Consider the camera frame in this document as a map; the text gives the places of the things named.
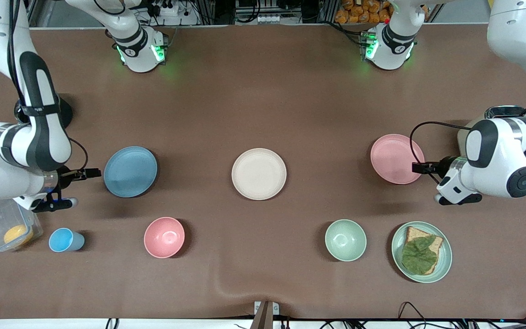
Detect green plate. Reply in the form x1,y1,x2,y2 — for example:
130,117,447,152
391,221,452,283

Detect pink bowl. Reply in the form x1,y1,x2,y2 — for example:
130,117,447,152
144,217,185,259

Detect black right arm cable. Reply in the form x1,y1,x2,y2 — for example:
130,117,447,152
8,0,89,173

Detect pink plate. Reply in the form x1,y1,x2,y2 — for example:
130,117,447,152
370,134,426,185

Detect green bowl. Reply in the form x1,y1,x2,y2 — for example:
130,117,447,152
325,219,367,262

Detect blue cup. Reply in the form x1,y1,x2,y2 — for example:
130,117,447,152
48,228,85,253

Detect blue plate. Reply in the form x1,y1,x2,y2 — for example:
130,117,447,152
104,146,158,198

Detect yellow round food piece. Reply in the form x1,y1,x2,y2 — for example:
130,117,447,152
4,225,34,246

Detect orange packaged snacks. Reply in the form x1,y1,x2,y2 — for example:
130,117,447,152
335,0,391,24

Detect silver toaster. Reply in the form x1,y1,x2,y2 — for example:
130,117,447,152
457,105,526,176

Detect black looped cable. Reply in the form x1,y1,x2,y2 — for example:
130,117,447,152
398,302,428,329

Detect brown table cover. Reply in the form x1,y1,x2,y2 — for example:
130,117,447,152
0,23,526,320

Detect brown toast slice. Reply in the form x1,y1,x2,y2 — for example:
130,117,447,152
404,226,444,275

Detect beige plate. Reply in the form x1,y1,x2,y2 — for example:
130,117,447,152
231,148,287,201

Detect white power strip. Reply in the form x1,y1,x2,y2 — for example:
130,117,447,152
153,0,179,16

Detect green lettuce leaf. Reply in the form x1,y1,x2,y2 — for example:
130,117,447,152
401,235,438,276

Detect black round pot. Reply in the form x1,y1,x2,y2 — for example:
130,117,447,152
14,96,73,129

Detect metal table clamp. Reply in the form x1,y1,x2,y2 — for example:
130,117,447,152
254,301,279,329

